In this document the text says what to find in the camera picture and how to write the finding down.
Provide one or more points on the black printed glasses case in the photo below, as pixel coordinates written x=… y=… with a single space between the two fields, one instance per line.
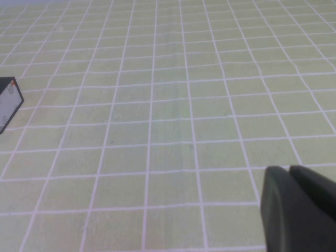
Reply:
x=9 y=105

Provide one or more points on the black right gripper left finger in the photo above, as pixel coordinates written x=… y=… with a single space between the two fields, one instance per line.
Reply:
x=283 y=215

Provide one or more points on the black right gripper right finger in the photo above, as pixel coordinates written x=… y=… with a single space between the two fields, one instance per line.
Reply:
x=317 y=183

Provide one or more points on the green white-checked tablecloth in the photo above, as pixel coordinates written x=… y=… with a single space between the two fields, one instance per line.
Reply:
x=168 y=105

